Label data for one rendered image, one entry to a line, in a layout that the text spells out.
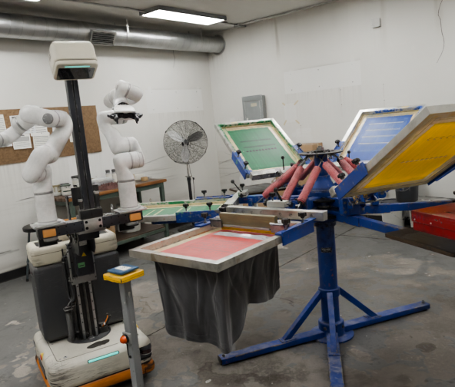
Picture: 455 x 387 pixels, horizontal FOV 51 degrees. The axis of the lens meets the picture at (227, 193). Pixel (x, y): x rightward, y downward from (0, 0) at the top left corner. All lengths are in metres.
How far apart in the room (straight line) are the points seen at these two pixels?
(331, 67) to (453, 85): 1.62
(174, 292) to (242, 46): 5.83
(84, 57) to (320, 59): 4.90
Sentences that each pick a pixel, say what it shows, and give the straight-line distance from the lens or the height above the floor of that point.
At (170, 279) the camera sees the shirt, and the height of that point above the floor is 0.83.
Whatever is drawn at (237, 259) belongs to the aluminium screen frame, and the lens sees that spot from 2.10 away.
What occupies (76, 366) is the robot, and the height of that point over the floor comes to 0.24.
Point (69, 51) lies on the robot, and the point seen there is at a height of 1.98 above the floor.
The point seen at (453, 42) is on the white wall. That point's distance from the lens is 6.37.
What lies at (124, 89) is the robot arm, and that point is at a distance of 2.50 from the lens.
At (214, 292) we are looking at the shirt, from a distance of 2.20.
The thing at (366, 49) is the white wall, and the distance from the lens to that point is 6.72.
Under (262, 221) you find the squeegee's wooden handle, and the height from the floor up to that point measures 1.03.
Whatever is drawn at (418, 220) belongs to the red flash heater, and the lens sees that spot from 2.25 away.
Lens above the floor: 1.57
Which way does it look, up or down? 9 degrees down
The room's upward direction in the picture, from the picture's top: 5 degrees counter-clockwise
